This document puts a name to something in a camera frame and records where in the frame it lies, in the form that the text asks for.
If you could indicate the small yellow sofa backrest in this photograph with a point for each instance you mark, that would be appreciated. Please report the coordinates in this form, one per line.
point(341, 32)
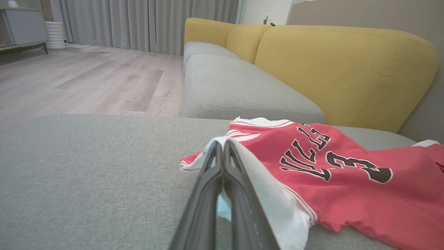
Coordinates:
point(206, 31)
point(246, 41)

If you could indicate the grey cabinet on legs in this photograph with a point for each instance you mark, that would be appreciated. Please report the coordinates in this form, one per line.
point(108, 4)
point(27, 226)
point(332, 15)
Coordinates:
point(24, 26)

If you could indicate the white ribbed cylinder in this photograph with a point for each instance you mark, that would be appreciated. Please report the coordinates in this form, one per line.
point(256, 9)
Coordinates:
point(55, 34)

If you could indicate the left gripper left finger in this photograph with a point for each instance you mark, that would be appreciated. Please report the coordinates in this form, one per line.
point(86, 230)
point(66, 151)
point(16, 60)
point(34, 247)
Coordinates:
point(203, 208)

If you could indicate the large yellow sofa backrest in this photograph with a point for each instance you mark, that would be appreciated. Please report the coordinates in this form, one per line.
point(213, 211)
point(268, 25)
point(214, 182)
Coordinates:
point(347, 73)

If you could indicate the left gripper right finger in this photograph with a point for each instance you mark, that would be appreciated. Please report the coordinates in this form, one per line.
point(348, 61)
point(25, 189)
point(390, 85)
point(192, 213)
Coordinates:
point(244, 211)

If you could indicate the small white object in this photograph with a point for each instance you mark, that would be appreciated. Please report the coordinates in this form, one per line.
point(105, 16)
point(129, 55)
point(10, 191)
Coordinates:
point(13, 3)

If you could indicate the grey sofa seat cushion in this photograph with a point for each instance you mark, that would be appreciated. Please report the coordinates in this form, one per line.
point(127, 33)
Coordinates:
point(204, 50)
point(236, 86)

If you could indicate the red basketball jersey white trim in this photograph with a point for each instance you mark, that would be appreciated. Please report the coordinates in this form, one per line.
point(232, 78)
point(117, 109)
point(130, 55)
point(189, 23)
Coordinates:
point(347, 194)

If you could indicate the large grey sofa ottoman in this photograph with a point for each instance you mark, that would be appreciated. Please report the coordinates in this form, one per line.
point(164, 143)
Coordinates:
point(86, 173)

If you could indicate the grey pleated curtain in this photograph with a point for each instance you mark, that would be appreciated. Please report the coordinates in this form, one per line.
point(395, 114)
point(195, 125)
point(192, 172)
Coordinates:
point(138, 22)

